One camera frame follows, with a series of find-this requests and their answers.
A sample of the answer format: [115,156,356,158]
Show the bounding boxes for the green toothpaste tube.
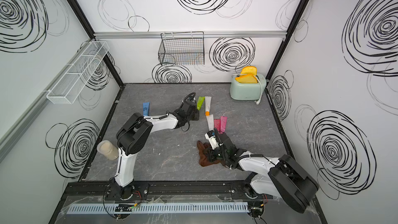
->
[197,96,205,111]

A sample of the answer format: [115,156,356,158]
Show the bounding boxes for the white pink-cap toothpaste tube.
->
[206,115,215,131]

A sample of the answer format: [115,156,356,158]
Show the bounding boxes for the brown cloth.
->
[197,141,223,167]

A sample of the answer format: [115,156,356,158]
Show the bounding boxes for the crimson pink toothpaste tube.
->
[214,119,221,132]

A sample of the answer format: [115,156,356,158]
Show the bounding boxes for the magenta toothpaste tube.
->
[220,116,228,133]

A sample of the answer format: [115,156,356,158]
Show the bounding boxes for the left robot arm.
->
[115,92,197,188]

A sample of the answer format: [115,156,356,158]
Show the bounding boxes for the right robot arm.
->
[205,129,319,214]

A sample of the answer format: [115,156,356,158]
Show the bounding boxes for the blue toothpaste tube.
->
[143,102,150,116]

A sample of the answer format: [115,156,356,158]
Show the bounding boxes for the mint green toaster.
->
[230,74,267,101]

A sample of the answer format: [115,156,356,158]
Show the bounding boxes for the yellow toast slice front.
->
[235,74,258,84]

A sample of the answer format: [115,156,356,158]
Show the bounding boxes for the yellow toast slice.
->
[241,66,258,76]
[235,74,258,84]

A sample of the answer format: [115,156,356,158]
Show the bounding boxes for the yellow toast slice back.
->
[241,66,258,76]

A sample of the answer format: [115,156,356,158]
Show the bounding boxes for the beige sponge roll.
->
[96,140,119,161]

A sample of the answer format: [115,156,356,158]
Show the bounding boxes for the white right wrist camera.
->
[205,131,219,150]

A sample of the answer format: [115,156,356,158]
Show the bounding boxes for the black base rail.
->
[63,180,276,201]

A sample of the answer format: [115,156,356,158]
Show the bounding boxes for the white toaster cable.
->
[236,74,264,105]

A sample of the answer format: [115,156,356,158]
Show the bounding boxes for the black wire wall basket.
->
[158,32,205,65]

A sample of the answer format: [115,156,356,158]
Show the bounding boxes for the grey slotted cable duct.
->
[66,202,250,216]

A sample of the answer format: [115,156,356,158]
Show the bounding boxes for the white wire wall basket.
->
[46,40,110,104]

